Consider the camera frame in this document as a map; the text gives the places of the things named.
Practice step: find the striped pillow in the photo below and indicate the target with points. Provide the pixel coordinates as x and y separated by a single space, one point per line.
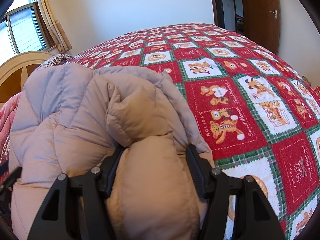
55 60

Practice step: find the brown wooden door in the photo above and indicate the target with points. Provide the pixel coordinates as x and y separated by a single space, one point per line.
262 22

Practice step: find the red teddy bear bedspread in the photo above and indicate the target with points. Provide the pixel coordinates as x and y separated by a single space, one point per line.
256 113

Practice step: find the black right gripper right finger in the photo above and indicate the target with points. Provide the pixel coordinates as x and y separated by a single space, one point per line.
254 217

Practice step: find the cream wooden headboard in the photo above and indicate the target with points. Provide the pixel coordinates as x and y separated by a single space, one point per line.
16 70

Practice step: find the pink folded quilt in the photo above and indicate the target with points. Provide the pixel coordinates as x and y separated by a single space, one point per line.
8 111

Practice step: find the beige quilted down jacket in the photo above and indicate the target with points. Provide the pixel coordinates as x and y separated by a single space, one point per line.
70 118

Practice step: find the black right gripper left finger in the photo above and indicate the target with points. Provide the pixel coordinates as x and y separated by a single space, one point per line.
75 207

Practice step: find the window with metal frame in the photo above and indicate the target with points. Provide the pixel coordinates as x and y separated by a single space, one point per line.
22 30

